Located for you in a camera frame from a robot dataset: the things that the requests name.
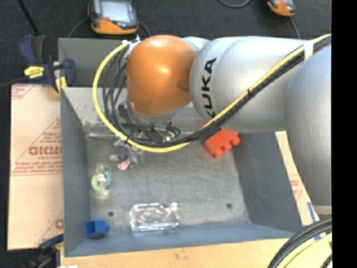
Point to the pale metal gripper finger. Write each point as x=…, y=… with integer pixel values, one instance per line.
x=120, y=143
x=125, y=159

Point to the grey metal bin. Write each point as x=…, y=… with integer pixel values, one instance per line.
x=181, y=183

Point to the clear plastic container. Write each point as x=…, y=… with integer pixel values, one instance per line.
x=153, y=216

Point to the small blue cup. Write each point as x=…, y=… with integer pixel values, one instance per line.
x=96, y=227

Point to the orange-red notched block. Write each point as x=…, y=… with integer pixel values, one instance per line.
x=220, y=144

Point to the brown cardboard board red print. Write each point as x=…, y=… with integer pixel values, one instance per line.
x=33, y=177

